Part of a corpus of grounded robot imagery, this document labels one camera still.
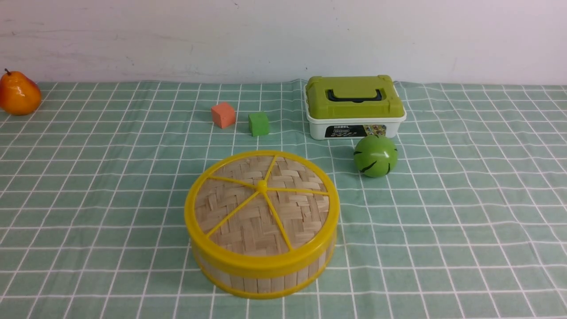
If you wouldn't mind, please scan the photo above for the yellow bamboo steamer base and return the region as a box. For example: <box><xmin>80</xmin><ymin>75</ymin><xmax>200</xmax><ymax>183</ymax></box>
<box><xmin>192</xmin><ymin>232</ymin><xmax>338</xmax><ymax>299</ymax></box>

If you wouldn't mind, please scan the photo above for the orange toy pear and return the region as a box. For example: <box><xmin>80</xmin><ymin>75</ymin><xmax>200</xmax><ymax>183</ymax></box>
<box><xmin>0</xmin><ymin>68</ymin><xmax>42</xmax><ymax>116</ymax></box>

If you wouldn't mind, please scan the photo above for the orange foam cube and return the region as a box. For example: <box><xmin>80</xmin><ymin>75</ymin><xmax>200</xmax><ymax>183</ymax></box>
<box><xmin>211</xmin><ymin>102</ymin><xmax>236</xmax><ymax>129</ymax></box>

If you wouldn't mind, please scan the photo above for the green foam cube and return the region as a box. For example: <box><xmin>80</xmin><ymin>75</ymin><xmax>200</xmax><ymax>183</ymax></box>
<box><xmin>248</xmin><ymin>112</ymin><xmax>271</xmax><ymax>137</ymax></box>

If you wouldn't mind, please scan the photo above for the yellow woven steamer lid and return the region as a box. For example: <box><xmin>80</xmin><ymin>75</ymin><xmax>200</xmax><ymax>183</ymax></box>
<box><xmin>185</xmin><ymin>150</ymin><xmax>340</xmax><ymax>277</ymax></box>

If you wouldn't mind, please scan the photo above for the green lidded plastic box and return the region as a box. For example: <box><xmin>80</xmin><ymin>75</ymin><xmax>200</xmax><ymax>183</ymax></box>
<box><xmin>303</xmin><ymin>75</ymin><xmax>407</xmax><ymax>140</ymax></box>

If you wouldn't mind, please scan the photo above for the green toy melon ball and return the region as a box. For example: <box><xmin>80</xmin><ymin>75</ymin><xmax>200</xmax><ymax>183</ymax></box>
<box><xmin>353</xmin><ymin>135</ymin><xmax>398</xmax><ymax>178</ymax></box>

